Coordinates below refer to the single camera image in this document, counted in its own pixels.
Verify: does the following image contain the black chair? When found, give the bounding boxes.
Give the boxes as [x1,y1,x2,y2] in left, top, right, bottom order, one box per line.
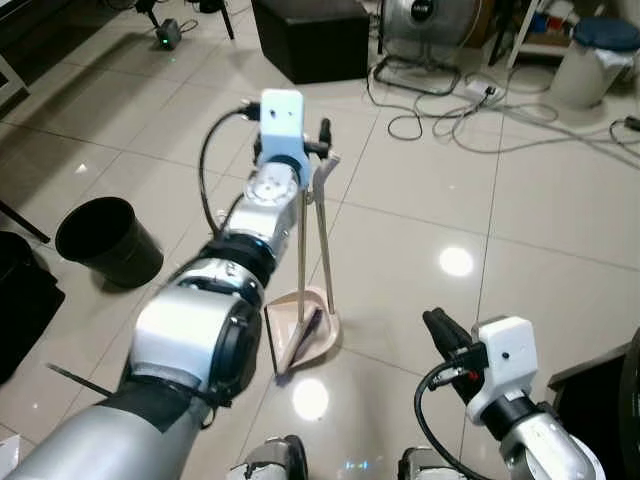
[547,340,640,480]

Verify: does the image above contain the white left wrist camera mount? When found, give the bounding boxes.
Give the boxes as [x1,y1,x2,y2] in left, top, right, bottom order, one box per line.
[256,89,307,193]

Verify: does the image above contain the black ottoman box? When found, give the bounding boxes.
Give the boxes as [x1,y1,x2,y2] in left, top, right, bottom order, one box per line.
[250,0,372,86]

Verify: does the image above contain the white bin blue lid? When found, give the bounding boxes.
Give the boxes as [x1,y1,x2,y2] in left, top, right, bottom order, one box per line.
[549,16,640,111]

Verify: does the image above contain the broom with purple bristles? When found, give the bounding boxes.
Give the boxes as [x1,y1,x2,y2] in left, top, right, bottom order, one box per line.
[272,188,323,384]

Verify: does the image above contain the silver floor fan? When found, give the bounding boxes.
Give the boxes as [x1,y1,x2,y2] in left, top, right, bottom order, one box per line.
[372,0,479,98]

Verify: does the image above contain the black tripod stand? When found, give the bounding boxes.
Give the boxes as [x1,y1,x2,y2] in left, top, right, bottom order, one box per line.
[130,0,237,41]

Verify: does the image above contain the white power strip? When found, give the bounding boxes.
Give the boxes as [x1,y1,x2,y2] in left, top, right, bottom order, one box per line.
[462,80,503,109]

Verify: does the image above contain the white storage shelf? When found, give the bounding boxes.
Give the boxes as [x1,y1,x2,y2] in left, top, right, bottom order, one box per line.
[505,0,640,61]

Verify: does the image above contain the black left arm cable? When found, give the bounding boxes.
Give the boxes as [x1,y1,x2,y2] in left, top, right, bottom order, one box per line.
[197,100,264,243]

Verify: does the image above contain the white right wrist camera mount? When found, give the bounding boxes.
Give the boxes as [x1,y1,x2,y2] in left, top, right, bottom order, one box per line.
[464,316,542,428]

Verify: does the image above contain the pink long-handled dustpan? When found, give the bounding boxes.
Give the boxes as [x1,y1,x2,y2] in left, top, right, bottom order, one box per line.
[264,153,344,378]

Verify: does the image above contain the grey floor cable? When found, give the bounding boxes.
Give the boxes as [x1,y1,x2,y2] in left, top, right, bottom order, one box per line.
[365,60,640,166]

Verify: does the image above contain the white paper sheet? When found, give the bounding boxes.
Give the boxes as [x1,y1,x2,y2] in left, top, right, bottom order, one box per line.
[0,434,21,479]

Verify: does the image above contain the grey device green light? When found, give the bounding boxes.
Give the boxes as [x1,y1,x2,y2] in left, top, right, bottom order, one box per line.
[150,17,184,51]

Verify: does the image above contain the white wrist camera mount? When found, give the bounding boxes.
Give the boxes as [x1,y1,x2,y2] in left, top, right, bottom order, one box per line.
[256,89,307,193]
[464,316,542,428]

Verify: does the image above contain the black waste bin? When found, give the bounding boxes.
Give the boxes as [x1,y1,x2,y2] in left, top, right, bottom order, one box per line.
[54,196,165,291]

